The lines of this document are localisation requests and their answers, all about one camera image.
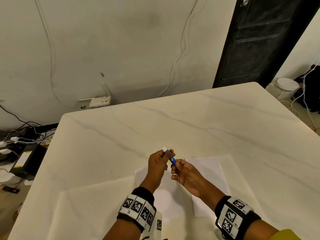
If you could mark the person's left hand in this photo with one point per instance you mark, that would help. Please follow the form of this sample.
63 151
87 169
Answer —
155 167

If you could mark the person's right hand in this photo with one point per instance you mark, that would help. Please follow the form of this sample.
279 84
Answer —
190 177

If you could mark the person's left thumb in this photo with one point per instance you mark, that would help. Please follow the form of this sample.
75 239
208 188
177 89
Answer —
165 165

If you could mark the person's right thumb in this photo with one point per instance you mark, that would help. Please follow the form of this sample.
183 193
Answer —
180 162

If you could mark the blue glue stick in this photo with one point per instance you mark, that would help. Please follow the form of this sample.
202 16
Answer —
171 157

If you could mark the person's left forearm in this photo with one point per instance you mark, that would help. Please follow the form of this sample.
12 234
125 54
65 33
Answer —
122 229

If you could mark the person's right forearm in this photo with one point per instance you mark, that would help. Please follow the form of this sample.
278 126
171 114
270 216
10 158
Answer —
257 231

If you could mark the white paper sheet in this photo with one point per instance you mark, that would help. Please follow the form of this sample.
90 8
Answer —
212 177

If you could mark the black marker wristband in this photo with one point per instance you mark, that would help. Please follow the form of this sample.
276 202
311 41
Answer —
235 216
137 208

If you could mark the white marker plate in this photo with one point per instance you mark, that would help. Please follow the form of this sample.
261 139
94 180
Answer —
158 224

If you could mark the large cream paper sheet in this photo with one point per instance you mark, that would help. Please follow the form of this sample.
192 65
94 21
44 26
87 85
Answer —
247 197
95 209

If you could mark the white router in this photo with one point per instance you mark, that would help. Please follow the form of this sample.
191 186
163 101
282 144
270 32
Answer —
99 101

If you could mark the yellow sleeve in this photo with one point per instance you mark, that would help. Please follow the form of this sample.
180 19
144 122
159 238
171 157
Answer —
287 234

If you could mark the white round appliance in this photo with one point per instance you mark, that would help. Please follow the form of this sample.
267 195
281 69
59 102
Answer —
286 86

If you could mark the black box with yellow label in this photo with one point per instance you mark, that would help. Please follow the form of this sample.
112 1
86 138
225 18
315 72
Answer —
28 158

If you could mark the black power strip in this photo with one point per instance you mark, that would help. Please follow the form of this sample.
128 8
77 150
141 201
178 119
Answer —
30 137

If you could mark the black wooden door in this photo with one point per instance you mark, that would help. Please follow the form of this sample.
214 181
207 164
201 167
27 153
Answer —
260 39

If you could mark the black bag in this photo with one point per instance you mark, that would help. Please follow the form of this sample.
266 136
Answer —
311 89

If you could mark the white charger plug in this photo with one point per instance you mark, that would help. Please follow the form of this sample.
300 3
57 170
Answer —
14 139
5 150

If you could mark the small black device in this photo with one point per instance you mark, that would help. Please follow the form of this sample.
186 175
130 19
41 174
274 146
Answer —
10 189

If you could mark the white round disc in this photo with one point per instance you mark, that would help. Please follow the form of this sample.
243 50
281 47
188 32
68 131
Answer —
6 176

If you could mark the silver door knob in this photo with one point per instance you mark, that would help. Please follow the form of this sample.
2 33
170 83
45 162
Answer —
245 0

